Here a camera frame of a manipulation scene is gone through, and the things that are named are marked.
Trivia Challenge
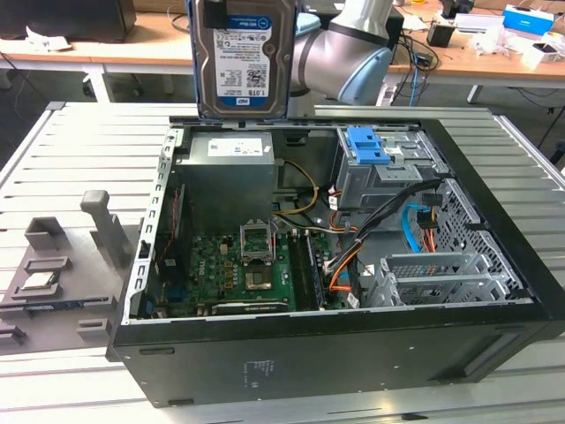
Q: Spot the hard disk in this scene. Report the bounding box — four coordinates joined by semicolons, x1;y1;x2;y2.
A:
186;0;297;122

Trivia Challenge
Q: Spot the green motherboard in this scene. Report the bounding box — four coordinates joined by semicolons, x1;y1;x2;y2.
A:
162;230;355;317

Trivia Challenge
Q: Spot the grey power supply unit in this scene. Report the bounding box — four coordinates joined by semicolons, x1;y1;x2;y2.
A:
175;132;284;223

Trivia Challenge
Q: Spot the grey parts rack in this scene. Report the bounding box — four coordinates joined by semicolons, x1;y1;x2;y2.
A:
0;189;134;357

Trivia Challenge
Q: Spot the small black box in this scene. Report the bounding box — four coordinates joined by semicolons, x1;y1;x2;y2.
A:
426;21;456;49

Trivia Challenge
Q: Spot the metal disk bay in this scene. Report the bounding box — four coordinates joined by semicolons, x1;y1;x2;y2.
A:
358;253;516;309

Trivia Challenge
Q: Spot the black desktop computer box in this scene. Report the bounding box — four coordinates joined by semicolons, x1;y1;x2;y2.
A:
385;4;406;65

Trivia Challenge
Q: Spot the silver CPU chip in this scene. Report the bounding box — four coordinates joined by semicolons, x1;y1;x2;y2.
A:
20;270;59;291

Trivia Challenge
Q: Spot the RAM stick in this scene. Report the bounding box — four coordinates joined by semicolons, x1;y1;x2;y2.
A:
0;299;112;312

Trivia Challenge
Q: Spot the yellow wire bundle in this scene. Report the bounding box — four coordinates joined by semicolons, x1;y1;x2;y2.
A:
272;160;322;218

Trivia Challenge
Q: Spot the orange wire bundle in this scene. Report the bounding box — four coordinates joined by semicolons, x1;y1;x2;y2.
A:
328;245;368;293

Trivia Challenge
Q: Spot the CPU socket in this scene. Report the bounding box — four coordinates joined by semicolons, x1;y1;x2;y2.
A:
245;261;278;292

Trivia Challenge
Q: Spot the black open PC case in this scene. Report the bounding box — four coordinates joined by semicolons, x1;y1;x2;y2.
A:
105;115;565;410

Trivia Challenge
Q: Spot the metal drive cage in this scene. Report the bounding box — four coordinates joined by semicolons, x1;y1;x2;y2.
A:
331;126;448;223

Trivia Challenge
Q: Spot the blue hanging cable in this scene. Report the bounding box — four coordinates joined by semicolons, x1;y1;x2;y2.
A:
407;42;421;108

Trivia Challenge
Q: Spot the large black case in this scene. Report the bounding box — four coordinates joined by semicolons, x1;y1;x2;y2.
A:
0;0;137;44

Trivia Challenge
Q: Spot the wooden desk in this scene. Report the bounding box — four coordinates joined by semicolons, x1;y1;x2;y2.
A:
0;0;565;90

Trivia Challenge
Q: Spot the black RAM slot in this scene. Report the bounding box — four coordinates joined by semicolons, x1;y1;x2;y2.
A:
304;231;328;309
289;231;311;310

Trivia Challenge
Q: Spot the black sleeved cable bundle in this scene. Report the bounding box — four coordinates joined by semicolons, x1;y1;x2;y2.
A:
351;178;443;249

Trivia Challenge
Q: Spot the blue cardboard box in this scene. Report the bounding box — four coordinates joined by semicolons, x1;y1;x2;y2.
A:
501;4;555;35

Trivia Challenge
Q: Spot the metal socket cover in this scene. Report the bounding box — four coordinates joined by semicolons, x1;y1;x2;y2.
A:
238;218;277;265

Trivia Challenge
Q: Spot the black graphics card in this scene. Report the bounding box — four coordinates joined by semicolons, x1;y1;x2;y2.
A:
210;300;291;316

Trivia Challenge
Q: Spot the white small box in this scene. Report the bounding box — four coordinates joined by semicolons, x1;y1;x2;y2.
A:
519;41;562;64

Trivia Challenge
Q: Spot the blue plastic drive latch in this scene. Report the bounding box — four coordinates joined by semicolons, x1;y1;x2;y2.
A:
346;126;393;165

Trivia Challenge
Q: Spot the blue data wire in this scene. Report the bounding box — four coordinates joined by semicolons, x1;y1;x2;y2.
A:
401;203;437;254

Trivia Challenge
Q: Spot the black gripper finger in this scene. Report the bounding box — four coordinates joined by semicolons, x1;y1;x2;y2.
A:
204;0;227;28

